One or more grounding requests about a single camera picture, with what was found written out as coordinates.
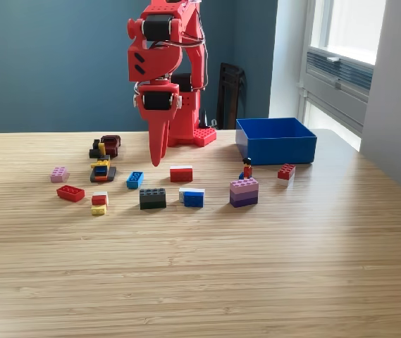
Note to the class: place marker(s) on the pink purple brick stack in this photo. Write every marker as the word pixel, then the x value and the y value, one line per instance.
pixel 244 193

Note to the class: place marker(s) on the dark red toy car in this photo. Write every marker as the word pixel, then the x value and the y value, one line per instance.
pixel 111 144

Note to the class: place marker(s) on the light blue lego brick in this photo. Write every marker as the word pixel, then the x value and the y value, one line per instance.
pixel 135 180

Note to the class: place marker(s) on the red lego brick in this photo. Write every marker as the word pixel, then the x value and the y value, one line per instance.
pixel 70 193

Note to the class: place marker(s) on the black lego brick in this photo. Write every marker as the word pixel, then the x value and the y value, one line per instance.
pixel 152 199

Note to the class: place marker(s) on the white window frame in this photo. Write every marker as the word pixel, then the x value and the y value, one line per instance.
pixel 355 28

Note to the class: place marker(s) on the pink lego brick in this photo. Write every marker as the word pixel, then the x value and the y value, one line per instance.
pixel 59 175

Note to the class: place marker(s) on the blue plastic bin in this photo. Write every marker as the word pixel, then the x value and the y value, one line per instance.
pixel 277 151

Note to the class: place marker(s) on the yellow black toy digger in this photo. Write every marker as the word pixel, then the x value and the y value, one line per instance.
pixel 103 172

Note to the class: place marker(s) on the red and white brick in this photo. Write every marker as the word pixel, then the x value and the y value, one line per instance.
pixel 181 175

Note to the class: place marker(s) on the white red yellow brick stack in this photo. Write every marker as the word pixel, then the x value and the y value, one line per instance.
pixel 99 200

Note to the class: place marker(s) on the blue and white brick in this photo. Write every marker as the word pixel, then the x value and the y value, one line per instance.
pixel 193 200

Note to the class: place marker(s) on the grey window vent grille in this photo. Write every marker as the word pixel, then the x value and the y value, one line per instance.
pixel 355 72

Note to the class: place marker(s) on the red brick on white brick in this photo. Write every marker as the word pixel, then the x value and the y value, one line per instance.
pixel 286 172

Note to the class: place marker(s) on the red lego toy figure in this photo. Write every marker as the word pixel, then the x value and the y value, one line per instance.
pixel 247 170

